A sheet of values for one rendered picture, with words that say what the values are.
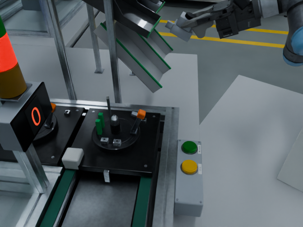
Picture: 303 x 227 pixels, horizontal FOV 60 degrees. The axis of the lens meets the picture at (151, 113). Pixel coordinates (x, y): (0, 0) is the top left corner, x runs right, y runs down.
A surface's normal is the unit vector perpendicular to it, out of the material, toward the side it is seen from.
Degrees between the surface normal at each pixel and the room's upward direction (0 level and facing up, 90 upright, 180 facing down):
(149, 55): 90
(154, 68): 45
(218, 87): 0
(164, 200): 0
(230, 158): 0
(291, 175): 90
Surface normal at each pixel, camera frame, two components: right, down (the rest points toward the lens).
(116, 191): 0.00, -0.76
